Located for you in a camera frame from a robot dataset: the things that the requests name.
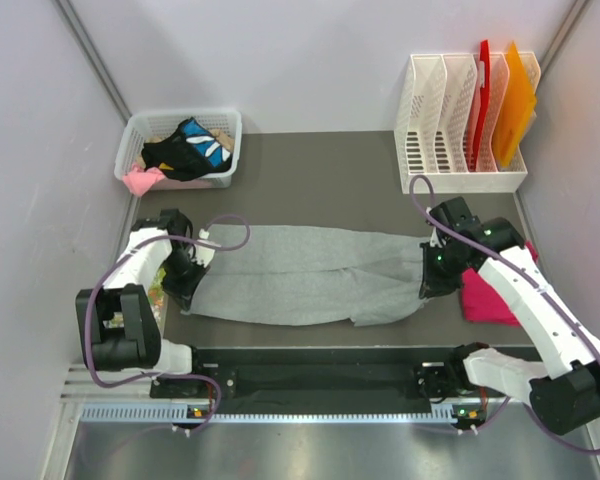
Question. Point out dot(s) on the grey t shirt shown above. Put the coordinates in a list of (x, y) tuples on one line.
[(302, 275)]

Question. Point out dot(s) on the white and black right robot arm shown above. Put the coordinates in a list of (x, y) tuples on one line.
[(562, 388)]

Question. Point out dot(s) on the white file organiser rack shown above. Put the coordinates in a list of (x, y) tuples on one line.
[(431, 126)]

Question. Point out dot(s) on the folded magenta t shirt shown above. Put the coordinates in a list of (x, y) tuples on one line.
[(481, 303)]

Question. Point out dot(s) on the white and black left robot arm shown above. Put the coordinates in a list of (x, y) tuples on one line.
[(118, 327)]

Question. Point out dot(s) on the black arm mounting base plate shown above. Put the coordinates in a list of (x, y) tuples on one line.
[(355, 374)]

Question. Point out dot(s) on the white plastic laundry basket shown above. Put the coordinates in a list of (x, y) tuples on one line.
[(143, 126)]

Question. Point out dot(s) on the red plastic folder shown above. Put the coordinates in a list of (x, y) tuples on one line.
[(480, 105)]

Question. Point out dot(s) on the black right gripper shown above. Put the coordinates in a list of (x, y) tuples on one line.
[(434, 285)]

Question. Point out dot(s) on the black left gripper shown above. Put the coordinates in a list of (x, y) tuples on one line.
[(182, 294)]

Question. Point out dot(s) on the orange plastic folder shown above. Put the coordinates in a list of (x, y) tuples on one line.
[(517, 107)]

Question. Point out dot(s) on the aluminium frame rail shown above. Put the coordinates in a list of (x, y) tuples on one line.
[(132, 403)]

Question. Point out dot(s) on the light pink t shirt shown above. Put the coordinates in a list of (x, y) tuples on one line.
[(139, 181)]

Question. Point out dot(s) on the green children's book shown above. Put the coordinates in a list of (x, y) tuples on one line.
[(158, 299)]

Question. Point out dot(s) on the black and blue t shirt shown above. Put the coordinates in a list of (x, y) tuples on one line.
[(189, 153)]

